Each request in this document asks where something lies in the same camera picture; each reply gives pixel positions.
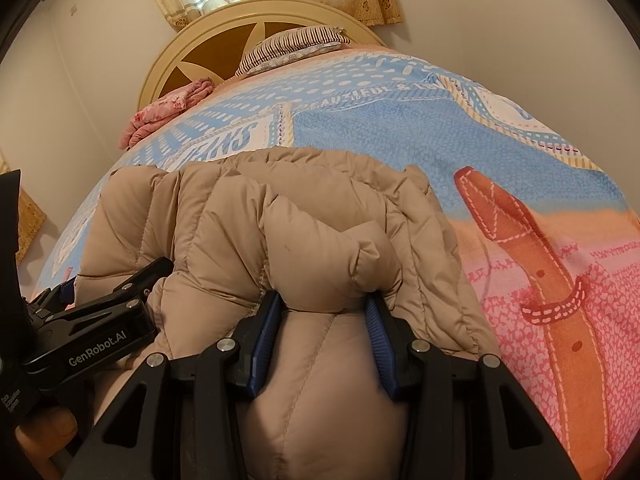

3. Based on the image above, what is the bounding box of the cream wooden round headboard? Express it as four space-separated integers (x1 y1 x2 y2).
136 0 387 112

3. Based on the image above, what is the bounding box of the beige quilted puffer jacket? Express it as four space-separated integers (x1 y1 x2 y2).
74 145 502 480

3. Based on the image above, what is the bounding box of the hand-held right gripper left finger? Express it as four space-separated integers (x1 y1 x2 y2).
60 290 285 480

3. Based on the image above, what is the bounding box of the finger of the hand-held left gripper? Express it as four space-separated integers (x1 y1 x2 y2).
29 281 77 315
113 257 174 305

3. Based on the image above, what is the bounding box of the grey patterned pillow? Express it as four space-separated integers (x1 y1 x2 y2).
244 42 346 78

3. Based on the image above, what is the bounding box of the blue pink printed bedsheet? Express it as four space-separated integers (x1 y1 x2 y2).
30 42 640 480

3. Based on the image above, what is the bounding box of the striped pillow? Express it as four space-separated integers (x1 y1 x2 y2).
235 25 352 75

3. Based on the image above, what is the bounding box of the pink floral folded blanket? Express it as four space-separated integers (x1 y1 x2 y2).
118 77 216 150

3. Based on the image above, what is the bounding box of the person's left hand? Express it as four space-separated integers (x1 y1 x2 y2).
14 402 81 467

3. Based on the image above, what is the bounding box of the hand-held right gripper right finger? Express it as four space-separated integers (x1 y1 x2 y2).
363 292 583 480

